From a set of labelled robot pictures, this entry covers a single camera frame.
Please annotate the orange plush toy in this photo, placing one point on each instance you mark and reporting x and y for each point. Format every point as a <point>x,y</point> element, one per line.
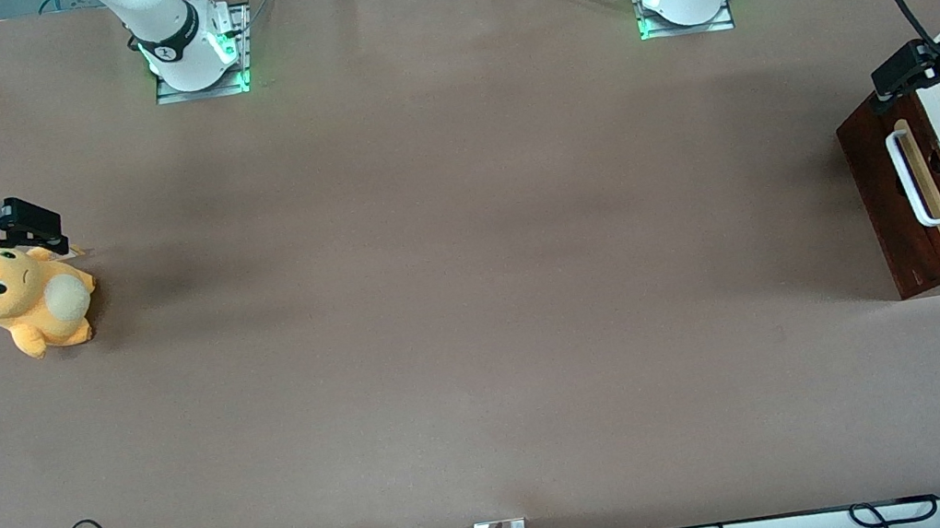
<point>29,306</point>

